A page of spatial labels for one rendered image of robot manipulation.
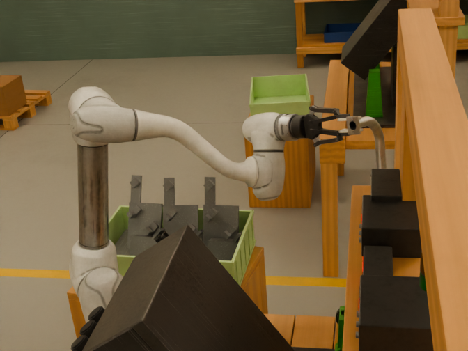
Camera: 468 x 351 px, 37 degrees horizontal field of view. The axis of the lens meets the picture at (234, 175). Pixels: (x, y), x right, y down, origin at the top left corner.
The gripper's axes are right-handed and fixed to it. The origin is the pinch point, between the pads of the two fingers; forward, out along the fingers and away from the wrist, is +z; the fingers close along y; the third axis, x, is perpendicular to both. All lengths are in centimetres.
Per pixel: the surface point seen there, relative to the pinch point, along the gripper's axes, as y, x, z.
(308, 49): 11, 476, -354
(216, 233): -47, 19, -84
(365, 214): -13, -50, 33
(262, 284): -76, 39, -81
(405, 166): -4, -40, 40
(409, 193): -10, -39, 39
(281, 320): -67, -6, -34
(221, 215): -39, 21, -82
